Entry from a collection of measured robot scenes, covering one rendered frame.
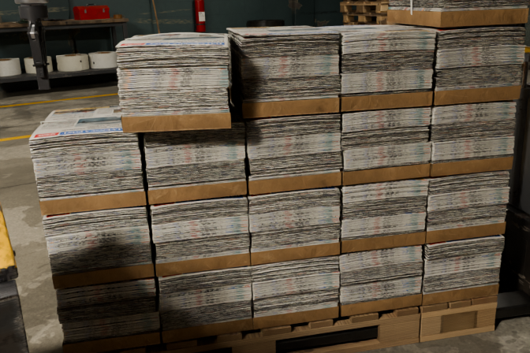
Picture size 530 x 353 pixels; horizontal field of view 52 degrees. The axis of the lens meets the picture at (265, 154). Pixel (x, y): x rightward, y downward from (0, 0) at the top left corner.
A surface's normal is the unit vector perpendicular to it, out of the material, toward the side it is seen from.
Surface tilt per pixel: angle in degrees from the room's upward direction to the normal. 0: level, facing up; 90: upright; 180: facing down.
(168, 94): 92
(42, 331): 0
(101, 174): 90
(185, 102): 92
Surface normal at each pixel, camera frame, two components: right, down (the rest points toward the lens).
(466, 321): 0.20, 0.27
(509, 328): -0.03, -0.96
